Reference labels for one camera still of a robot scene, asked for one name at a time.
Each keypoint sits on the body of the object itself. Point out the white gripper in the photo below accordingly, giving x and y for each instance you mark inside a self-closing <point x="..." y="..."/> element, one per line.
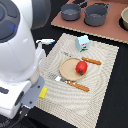
<point x="15" y="95"/>

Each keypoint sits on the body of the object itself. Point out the red toy tomato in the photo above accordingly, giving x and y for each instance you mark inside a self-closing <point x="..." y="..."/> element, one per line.
<point x="81" y="67"/>

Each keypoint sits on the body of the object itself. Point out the light blue milk carton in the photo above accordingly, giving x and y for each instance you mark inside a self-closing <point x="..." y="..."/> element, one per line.
<point x="82" y="43"/>

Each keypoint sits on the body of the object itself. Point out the yellow butter box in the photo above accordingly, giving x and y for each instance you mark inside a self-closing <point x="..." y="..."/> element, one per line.
<point x="43" y="93"/>

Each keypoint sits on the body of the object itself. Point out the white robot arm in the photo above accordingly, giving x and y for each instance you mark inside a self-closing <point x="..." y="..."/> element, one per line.
<point x="20" y="80"/>

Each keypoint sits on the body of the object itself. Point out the round wooden plate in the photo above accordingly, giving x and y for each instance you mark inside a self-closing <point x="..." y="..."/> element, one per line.
<point x="68" y="69"/>

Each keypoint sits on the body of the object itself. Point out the beige woven placemat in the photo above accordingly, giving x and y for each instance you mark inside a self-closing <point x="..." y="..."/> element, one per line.
<point x="68" y="103"/>

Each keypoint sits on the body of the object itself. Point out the small grey pot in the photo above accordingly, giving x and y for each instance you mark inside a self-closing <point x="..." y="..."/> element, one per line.
<point x="71" y="12"/>

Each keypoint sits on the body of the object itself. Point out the large grey pot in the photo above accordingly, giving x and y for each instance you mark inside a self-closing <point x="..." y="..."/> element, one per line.
<point x="95" y="15"/>

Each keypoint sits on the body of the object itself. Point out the brown stove board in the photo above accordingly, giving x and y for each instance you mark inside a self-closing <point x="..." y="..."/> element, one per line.
<point x="109" y="30"/>

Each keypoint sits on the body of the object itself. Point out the beige bowl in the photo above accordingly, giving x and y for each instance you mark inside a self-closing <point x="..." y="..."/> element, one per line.
<point x="124" y="16"/>

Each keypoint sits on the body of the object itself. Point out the fork with wooden handle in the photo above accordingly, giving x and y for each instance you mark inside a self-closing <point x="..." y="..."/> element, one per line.
<point x="76" y="85"/>

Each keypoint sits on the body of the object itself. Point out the knife with wooden handle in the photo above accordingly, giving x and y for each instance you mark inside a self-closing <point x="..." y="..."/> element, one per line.
<point x="83" y="58"/>

